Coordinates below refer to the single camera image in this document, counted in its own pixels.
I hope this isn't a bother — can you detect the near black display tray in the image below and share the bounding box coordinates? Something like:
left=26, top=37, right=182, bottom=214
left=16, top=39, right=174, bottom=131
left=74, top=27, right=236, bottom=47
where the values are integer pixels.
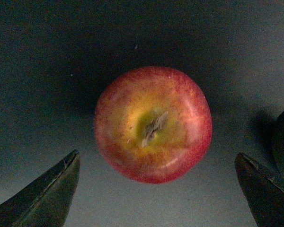
left=0, top=0, right=284, bottom=227

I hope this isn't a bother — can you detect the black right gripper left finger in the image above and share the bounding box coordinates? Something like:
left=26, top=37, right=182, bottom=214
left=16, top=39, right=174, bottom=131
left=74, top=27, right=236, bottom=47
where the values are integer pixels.
left=0, top=150, right=80, bottom=227

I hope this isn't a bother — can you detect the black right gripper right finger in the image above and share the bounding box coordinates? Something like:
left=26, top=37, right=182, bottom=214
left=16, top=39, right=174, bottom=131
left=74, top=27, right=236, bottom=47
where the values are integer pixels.
left=234, top=152, right=284, bottom=227

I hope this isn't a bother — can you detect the red yellow apple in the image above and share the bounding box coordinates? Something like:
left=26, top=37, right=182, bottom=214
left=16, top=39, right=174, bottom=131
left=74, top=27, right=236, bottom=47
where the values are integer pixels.
left=94, top=66, right=213, bottom=183

